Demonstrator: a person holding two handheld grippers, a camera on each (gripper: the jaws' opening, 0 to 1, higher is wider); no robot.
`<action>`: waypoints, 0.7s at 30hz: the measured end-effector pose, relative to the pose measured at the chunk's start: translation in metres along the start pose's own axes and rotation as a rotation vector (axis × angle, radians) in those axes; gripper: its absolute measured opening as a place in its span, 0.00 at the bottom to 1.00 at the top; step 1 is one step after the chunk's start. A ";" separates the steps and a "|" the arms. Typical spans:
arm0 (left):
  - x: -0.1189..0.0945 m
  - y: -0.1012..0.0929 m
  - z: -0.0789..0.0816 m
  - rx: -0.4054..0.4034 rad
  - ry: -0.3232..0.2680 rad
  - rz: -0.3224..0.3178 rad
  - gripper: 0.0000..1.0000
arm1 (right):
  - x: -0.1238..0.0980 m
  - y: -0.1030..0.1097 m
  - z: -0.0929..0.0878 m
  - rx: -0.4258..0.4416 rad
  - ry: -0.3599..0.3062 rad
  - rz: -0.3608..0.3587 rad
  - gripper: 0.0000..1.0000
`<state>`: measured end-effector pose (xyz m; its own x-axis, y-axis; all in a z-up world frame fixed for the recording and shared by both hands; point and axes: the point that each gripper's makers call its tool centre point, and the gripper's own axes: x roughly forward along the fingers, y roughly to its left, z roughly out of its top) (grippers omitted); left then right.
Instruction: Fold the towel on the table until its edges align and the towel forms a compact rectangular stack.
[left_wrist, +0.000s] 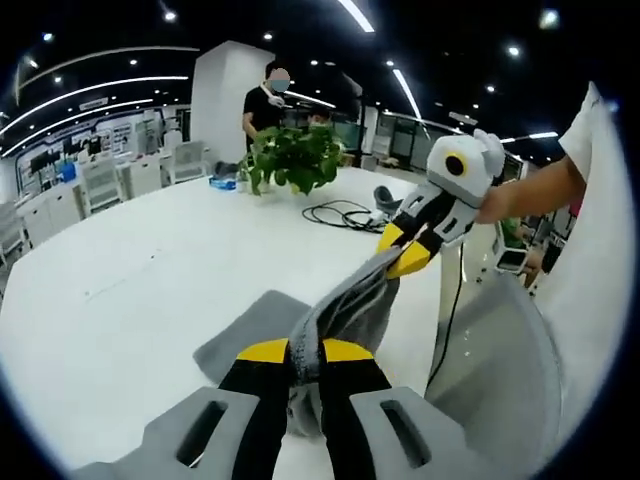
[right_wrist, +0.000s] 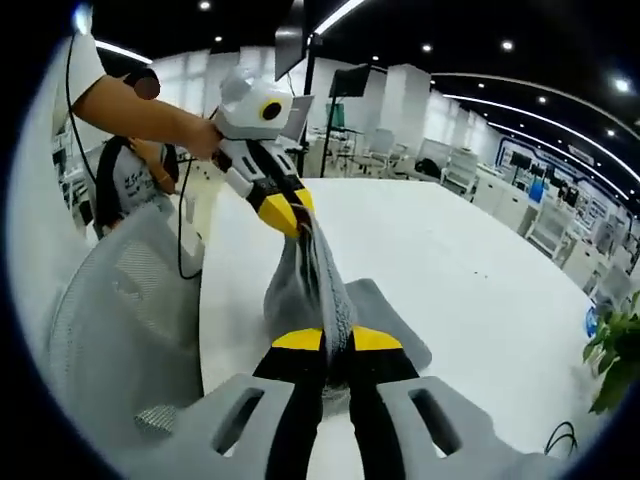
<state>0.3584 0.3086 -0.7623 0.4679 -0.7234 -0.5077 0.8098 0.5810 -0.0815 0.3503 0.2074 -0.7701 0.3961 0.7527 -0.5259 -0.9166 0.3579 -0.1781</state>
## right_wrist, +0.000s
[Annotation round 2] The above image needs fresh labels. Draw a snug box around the computer monitor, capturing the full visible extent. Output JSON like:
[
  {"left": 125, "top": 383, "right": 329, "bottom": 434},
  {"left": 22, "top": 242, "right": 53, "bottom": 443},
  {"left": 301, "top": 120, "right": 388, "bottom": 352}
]
[{"left": 283, "top": 93, "right": 317, "bottom": 147}]

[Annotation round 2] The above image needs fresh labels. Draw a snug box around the grey towel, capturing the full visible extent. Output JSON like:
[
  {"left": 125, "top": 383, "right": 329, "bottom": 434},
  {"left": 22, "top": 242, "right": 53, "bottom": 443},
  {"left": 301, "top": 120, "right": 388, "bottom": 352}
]
[{"left": 262, "top": 205, "right": 434, "bottom": 419}]

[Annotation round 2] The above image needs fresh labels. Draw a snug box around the white office chair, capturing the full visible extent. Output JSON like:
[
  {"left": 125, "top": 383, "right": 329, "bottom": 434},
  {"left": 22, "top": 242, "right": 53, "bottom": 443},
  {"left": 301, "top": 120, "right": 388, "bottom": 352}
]
[
  {"left": 441, "top": 148, "right": 480, "bottom": 199},
  {"left": 367, "top": 127, "right": 401, "bottom": 166}
]

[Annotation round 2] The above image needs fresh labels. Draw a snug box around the black screen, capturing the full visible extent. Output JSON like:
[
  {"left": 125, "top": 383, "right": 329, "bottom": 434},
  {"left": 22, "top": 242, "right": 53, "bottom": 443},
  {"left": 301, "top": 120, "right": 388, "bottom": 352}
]
[{"left": 328, "top": 63, "right": 374, "bottom": 100}]

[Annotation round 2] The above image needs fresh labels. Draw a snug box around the grey mesh chair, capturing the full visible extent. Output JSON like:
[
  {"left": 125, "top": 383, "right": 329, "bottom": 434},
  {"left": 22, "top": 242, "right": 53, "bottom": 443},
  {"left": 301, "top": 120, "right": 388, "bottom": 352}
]
[{"left": 47, "top": 204, "right": 206, "bottom": 436}]

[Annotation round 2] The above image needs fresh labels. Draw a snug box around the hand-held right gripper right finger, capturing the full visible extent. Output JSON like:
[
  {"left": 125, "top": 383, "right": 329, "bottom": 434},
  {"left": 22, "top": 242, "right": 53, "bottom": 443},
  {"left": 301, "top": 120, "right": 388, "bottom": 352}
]
[{"left": 348, "top": 324, "right": 551, "bottom": 480}]

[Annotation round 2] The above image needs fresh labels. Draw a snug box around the white box device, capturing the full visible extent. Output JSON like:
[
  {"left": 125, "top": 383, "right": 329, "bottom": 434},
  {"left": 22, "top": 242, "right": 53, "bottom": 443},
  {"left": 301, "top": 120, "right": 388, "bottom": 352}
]
[{"left": 178, "top": 193, "right": 207, "bottom": 275}]

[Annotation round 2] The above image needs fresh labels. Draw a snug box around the hanging dark screen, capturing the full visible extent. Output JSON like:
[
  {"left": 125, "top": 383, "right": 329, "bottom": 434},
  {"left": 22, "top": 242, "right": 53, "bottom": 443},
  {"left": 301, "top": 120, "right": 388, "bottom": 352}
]
[{"left": 273, "top": 0, "right": 307, "bottom": 82}]

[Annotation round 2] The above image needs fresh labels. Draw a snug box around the green potted plant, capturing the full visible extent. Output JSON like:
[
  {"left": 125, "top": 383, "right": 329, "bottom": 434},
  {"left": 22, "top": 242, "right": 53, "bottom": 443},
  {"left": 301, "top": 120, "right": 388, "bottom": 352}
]
[{"left": 581, "top": 289, "right": 640, "bottom": 415}]

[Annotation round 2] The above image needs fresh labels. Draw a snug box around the black cable coil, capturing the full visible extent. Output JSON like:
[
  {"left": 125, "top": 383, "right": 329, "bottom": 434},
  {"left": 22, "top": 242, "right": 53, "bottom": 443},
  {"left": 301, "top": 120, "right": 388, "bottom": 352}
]
[{"left": 543, "top": 420, "right": 580, "bottom": 457}]

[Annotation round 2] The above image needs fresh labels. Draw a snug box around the black bag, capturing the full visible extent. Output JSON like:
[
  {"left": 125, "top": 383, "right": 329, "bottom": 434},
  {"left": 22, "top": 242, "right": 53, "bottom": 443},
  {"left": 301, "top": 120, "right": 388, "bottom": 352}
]
[{"left": 416, "top": 157, "right": 445, "bottom": 182}]

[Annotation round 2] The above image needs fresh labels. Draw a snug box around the person's left hand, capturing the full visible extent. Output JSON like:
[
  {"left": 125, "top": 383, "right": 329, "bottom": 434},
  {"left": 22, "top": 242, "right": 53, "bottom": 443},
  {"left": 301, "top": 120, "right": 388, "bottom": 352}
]
[{"left": 188, "top": 117, "right": 232, "bottom": 172}]

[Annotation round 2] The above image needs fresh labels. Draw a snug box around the white table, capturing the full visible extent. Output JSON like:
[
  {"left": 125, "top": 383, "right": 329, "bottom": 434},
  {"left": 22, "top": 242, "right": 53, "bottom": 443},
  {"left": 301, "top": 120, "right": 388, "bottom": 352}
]
[{"left": 194, "top": 175, "right": 609, "bottom": 459}]

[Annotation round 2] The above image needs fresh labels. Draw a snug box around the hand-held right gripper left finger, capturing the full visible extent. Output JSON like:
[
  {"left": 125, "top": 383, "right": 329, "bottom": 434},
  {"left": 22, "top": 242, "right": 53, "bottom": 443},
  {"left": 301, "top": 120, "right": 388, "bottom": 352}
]
[{"left": 144, "top": 328, "right": 329, "bottom": 480}]

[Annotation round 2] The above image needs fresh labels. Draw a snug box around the person's white shirt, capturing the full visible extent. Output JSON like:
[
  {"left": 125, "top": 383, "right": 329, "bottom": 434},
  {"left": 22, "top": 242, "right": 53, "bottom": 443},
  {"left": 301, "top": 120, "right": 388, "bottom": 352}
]
[{"left": 7, "top": 32, "right": 112, "bottom": 351}]

